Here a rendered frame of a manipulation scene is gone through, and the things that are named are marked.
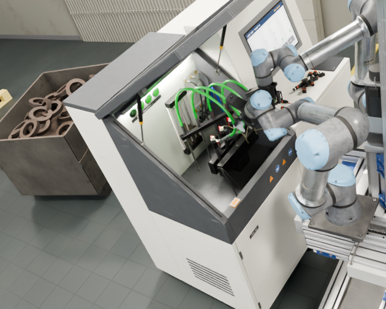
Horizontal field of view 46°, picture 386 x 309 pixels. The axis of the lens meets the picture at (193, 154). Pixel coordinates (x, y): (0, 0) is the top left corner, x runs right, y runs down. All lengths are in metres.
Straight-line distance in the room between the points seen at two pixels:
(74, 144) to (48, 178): 0.52
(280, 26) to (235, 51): 0.42
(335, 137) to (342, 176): 0.42
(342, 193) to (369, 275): 0.34
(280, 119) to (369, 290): 1.30
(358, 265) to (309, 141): 0.70
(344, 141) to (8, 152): 3.19
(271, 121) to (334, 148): 0.42
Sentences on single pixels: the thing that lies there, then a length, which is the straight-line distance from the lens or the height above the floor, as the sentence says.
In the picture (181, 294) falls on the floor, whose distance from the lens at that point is 3.19.
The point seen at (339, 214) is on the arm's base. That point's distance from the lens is 1.90.
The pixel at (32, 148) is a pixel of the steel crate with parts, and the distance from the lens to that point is 3.93.
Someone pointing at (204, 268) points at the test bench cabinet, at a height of 0.41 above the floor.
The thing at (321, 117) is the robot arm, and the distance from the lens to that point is 1.61.
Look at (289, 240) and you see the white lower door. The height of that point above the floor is 0.33.
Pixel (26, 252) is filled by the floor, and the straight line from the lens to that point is 4.14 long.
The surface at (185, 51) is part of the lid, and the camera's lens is 1.52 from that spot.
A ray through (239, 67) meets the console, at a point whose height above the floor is 1.30.
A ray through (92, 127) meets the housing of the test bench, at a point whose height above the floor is 1.36.
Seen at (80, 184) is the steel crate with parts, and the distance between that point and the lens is 4.00.
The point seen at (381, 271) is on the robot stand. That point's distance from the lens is 1.92.
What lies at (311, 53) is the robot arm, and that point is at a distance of 1.92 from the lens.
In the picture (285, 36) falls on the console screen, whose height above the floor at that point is 1.23.
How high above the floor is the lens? 2.53
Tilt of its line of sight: 38 degrees down
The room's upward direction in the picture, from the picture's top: 21 degrees counter-clockwise
